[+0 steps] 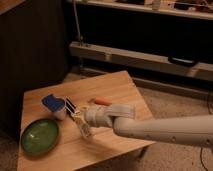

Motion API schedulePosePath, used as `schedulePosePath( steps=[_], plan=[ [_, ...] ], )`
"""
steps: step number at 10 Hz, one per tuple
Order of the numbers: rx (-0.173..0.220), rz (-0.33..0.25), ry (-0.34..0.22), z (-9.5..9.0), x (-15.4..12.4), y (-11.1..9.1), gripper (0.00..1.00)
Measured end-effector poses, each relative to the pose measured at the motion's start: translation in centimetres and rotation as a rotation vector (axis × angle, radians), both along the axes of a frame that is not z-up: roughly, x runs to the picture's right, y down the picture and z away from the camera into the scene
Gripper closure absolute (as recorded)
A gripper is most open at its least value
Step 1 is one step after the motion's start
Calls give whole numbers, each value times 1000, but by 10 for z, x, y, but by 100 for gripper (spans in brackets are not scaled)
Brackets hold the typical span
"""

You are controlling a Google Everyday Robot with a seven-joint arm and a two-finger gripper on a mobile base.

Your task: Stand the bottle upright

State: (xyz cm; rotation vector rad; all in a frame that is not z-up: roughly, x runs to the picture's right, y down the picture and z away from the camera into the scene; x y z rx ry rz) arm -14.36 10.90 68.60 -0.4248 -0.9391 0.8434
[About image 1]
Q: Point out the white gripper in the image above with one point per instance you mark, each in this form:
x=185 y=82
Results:
x=94 y=115

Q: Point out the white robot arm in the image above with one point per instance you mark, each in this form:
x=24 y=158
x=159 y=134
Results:
x=192 y=130

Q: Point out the orange carrot toy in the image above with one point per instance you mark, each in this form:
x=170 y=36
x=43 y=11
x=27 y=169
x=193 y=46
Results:
x=100 y=101

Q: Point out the green round bowl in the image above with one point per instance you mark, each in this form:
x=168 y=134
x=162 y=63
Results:
x=39 y=137

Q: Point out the dark cabinet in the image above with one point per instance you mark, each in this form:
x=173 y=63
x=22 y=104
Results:
x=33 y=54

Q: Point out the metal tripod pole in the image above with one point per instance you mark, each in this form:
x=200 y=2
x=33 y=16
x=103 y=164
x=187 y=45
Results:
x=79 y=37

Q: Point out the white shelf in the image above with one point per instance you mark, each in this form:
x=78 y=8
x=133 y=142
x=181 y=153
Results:
x=141 y=8

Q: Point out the long grey case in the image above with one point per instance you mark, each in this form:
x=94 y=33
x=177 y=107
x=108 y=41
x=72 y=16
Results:
x=140 y=60

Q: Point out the black case handle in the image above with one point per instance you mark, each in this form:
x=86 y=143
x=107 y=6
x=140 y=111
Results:
x=182 y=62

